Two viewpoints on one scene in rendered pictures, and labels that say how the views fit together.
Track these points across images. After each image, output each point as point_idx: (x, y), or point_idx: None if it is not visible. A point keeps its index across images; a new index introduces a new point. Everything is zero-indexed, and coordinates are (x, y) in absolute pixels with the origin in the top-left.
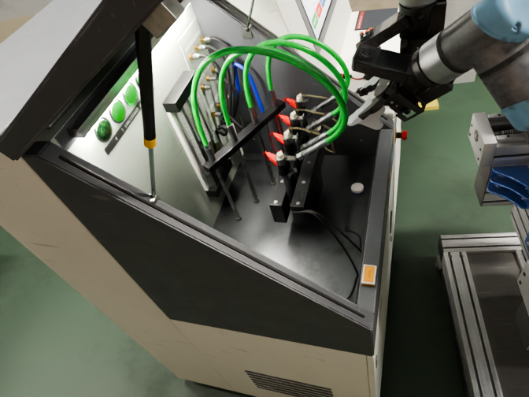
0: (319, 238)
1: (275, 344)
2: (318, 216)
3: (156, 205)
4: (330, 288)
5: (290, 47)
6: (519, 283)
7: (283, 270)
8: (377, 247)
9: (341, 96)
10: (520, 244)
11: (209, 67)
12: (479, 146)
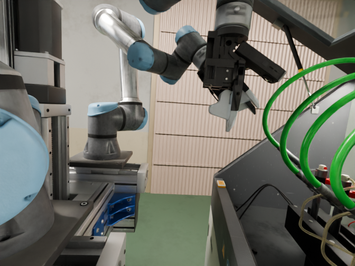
0: (273, 245)
1: None
2: (265, 184)
3: (308, 107)
4: (244, 216)
5: None
6: (145, 189)
7: (255, 146)
8: (220, 193)
9: (268, 100)
10: None
11: None
12: (123, 255)
